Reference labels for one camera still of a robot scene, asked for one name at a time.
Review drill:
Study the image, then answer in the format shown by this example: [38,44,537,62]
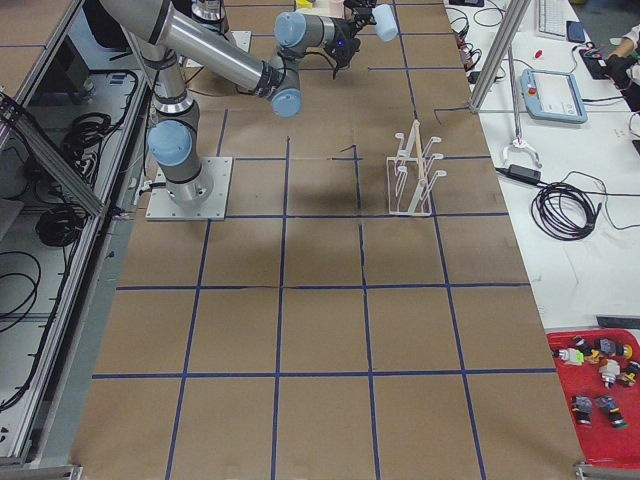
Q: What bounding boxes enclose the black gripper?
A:
[335,0,376,63]

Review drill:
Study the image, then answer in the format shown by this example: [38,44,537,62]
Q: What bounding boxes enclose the light blue plastic cup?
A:
[372,4,398,42]

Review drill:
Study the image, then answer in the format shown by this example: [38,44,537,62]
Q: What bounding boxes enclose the pink plastic cup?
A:
[328,0,344,19]

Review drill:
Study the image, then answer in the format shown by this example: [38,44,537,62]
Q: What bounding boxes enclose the white keyboard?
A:
[535,0,567,41]

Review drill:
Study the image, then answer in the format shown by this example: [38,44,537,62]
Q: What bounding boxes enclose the teach pendant tablet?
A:
[520,68,588,124]

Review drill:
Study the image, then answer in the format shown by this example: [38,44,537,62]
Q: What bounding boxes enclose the black power adapter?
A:
[506,164,541,185]

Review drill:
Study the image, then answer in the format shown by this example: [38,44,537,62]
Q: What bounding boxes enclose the red parts tray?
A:
[547,329,639,470]

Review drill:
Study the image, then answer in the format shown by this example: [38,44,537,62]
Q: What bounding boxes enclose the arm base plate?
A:
[227,30,252,52]
[146,157,233,221]

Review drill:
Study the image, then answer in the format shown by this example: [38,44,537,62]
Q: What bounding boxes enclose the aluminium frame post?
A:
[469,0,530,113]

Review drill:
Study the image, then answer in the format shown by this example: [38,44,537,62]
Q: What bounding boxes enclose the white wire cup rack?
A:
[386,120,447,217]

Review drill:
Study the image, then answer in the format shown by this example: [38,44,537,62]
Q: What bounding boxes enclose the coiled black cable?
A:
[530,171,609,242]

